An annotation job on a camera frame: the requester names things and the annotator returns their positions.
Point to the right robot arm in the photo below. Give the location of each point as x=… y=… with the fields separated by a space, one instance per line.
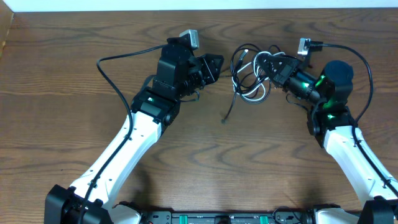
x=331 y=123

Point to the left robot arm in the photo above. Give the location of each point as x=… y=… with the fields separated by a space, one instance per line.
x=91 y=197

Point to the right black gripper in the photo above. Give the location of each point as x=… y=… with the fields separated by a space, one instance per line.
x=282 y=76

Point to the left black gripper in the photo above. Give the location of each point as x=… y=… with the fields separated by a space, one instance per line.
x=208 y=66

